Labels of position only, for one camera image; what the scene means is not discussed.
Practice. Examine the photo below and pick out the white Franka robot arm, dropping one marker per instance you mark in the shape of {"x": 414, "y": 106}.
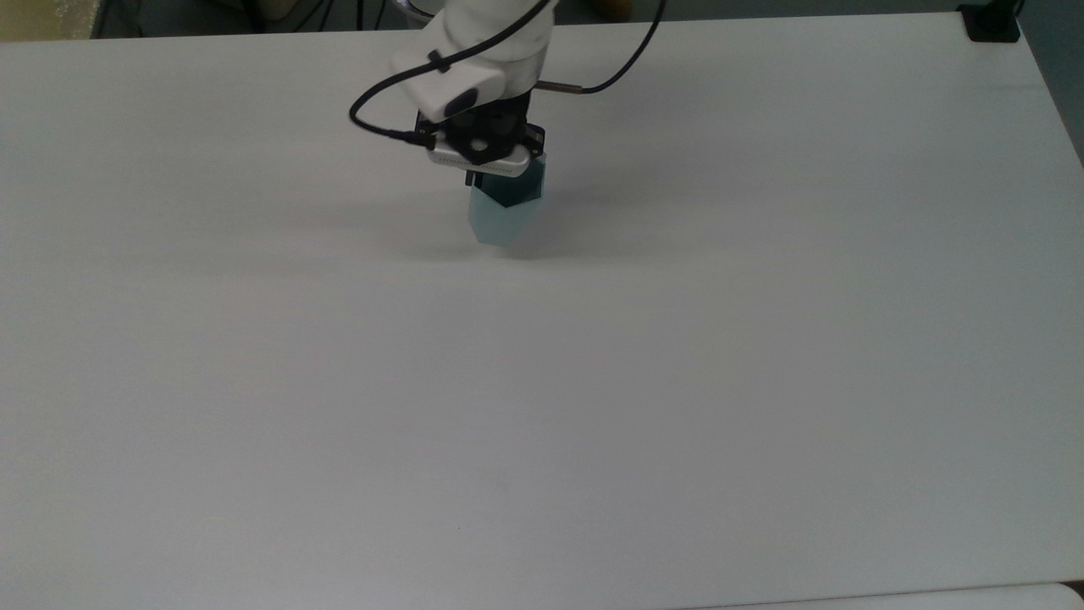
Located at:
{"x": 487, "y": 51}

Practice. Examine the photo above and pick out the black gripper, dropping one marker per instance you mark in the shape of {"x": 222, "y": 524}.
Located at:
{"x": 491, "y": 127}

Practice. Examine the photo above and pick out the white rounded side table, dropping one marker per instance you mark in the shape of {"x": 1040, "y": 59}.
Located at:
{"x": 931, "y": 598}

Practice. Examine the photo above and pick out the light blue plastic cup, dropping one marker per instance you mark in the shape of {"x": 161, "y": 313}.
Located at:
{"x": 508, "y": 216}

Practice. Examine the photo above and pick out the black table clamp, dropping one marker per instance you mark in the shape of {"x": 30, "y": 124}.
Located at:
{"x": 991, "y": 21}

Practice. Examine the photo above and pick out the dark grey seat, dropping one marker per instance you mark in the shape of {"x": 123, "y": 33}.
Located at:
{"x": 169, "y": 15}

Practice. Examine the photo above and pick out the silver camera bar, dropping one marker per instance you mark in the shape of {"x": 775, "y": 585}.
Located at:
{"x": 487, "y": 165}

